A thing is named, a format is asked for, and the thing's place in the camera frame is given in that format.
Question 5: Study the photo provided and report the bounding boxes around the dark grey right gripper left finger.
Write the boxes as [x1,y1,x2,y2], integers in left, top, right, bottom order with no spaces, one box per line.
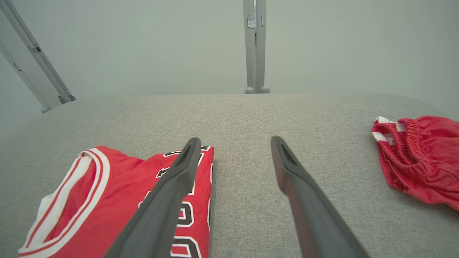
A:
[103,137,202,258]

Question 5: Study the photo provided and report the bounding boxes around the upright grey metal double post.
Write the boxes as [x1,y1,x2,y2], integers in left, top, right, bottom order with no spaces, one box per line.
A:
[243,0,270,94]

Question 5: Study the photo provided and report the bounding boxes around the red shorts with white stripe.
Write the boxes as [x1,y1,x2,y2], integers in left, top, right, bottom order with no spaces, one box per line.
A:
[371,115,459,211]

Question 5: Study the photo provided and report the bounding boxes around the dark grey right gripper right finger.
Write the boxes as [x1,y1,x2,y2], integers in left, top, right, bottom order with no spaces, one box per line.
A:
[271,135,370,258]

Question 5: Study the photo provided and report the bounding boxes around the red jersey with white sleeves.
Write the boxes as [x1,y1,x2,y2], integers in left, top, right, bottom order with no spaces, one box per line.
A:
[18,145,215,258]

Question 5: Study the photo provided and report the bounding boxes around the slanted grey metal frame post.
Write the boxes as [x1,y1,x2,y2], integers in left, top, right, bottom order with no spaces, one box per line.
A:
[0,0,77,114]

